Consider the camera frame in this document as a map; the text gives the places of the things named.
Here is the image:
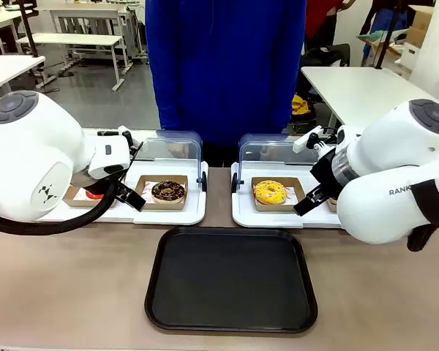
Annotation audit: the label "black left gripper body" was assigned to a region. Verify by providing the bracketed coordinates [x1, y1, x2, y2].
[101, 168, 130, 194]

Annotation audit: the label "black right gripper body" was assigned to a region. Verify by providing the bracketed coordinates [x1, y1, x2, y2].
[309, 148, 339, 201]

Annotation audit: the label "chocolate sprinkled donut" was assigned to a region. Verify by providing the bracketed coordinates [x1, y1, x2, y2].
[151, 180, 187, 204]

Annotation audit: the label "yellow sprinkled donut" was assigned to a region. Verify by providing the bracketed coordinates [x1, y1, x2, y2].
[253, 179, 288, 205]

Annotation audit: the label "black plastic serving tray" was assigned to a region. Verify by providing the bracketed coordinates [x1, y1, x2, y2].
[143, 226, 319, 335]

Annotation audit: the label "person's hand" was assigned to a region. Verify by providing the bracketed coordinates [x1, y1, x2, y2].
[167, 141, 190, 159]

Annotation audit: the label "white display case base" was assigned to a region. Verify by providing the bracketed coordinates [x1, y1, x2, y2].
[36, 159, 209, 226]
[230, 160, 344, 230]

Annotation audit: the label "clear display case lid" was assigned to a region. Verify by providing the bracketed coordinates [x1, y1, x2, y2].
[231, 132, 320, 194]
[130, 130, 208, 193]

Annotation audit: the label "yellow bag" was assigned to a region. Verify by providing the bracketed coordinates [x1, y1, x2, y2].
[291, 94, 311, 116]

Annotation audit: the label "large white table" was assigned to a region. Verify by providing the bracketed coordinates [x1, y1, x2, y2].
[300, 65, 439, 129]

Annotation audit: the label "black office chair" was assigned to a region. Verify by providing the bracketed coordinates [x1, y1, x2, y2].
[301, 42, 351, 69]

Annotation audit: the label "white bench table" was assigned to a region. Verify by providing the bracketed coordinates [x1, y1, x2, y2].
[15, 32, 130, 92]

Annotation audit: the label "person in blue sweater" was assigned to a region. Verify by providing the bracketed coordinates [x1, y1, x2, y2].
[144, 0, 309, 167]

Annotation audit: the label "black stand pole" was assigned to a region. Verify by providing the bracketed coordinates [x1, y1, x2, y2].
[373, 0, 402, 70]

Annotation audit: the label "person in red top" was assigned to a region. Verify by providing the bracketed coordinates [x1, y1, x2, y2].
[304, 0, 358, 50]

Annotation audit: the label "stacked cardboard boxes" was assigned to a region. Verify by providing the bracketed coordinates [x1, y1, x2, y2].
[402, 4, 435, 67]

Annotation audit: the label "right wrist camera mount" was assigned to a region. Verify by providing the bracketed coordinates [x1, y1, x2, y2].
[292, 125, 338, 155]

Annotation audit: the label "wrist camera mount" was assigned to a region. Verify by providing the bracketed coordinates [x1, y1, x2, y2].
[292, 125, 338, 155]
[96, 124, 144, 159]

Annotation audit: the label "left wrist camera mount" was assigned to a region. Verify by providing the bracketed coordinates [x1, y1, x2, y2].
[96, 124, 144, 159]

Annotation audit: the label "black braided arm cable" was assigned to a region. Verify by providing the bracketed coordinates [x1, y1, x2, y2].
[0, 178, 119, 235]

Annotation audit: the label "black strap on arm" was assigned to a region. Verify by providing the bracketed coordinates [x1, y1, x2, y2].
[406, 178, 439, 252]

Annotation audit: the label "white workbench frame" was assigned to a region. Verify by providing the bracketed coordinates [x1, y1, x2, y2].
[49, 2, 147, 67]

